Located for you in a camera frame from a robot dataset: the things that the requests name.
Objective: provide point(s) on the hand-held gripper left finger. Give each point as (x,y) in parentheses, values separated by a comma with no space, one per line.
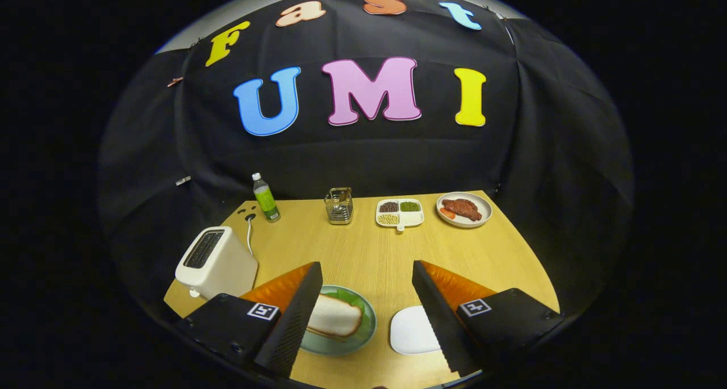
(292,326)

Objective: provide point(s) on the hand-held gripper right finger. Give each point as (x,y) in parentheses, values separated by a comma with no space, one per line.
(437,315)

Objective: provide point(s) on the toasted bread slice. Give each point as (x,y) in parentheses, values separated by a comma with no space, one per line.
(335,316)

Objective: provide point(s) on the white square plate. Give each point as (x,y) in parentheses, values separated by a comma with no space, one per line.
(412,332)

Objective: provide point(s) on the round green plate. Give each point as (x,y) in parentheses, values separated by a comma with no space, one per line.
(341,347)

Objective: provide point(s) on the white toaster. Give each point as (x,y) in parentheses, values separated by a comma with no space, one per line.
(221,267)

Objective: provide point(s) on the white divided bean dish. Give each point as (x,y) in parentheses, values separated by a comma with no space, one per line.
(400,222)

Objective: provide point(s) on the orange carrot slice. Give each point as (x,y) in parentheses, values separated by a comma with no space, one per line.
(447,213)

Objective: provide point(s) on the round beige plate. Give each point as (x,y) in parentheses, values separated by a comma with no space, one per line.
(483,218)

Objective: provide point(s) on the brown meat piece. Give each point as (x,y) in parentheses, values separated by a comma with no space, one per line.
(463,208)

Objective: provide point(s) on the green label drink bottle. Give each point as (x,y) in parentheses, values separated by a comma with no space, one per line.
(266,199)

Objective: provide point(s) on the white clip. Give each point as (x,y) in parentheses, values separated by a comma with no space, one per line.
(183,180)

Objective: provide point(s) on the black backdrop cloth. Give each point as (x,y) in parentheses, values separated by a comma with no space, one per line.
(539,150)

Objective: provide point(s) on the copper clip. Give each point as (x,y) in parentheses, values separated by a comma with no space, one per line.
(175,82)

